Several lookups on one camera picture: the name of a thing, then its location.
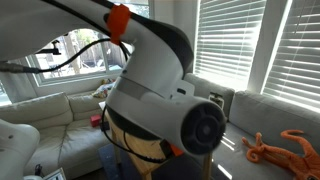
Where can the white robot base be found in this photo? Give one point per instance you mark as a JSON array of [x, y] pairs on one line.
[[18, 142]]

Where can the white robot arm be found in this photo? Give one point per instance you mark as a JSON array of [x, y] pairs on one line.
[[150, 98]]

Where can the colourful cushion on sofa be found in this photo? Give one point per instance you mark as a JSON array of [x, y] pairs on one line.
[[104, 88]]

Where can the dark blue box on sofa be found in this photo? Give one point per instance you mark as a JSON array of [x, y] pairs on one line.
[[104, 126]]

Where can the red box on sofa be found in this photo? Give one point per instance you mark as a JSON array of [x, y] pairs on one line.
[[95, 120]]

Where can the wooden side table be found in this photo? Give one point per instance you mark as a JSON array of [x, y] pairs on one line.
[[146, 155]]

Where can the grey fabric sofa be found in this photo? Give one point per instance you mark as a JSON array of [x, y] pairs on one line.
[[249, 113]]

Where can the white leather sofa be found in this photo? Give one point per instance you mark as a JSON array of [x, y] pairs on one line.
[[67, 138]]

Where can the orange plush octopus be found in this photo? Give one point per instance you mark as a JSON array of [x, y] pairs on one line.
[[306, 167]]

